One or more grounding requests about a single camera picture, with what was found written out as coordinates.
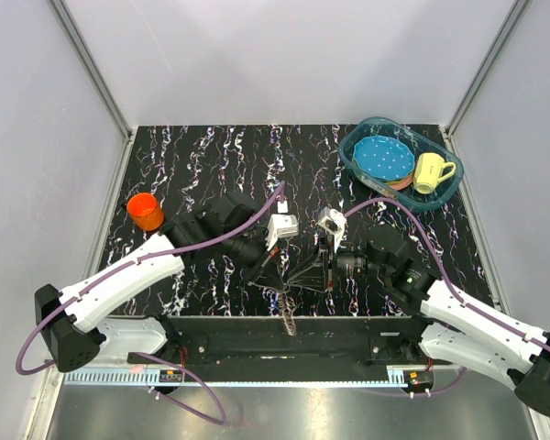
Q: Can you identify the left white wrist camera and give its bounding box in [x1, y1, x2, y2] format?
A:
[266, 201, 299, 250]

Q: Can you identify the pink plate under blue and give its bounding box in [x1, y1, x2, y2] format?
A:
[386, 173, 413, 191]

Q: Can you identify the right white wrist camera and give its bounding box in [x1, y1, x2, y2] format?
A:
[317, 207, 347, 252]

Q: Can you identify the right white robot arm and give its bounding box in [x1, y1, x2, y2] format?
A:
[288, 225, 550, 417]

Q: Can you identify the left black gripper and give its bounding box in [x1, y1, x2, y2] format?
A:
[220, 228, 285, 292]

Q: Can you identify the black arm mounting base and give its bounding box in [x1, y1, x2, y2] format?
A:
[151, 316, 428, 366]

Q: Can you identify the orange plastic cup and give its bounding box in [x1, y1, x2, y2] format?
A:
[126, 192, 164, 232]

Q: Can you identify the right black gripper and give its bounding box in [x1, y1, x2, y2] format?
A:
[287, 232, 391, 293]

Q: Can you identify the teal transparent plastic basket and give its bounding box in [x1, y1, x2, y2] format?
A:
[338, 116, 464, 213]

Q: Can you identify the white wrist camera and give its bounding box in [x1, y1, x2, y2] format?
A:
[266, 201, 299, 250]
[317, 207, 347, 252]

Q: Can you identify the blue polka dot plate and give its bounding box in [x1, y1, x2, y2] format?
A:
[353, 135, 415, 182]

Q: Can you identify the yellow ceramic mug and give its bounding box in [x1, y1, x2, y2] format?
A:
[413, 152, 457, 195]

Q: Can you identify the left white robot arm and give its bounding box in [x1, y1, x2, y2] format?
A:
[32, 189, 298, 373]

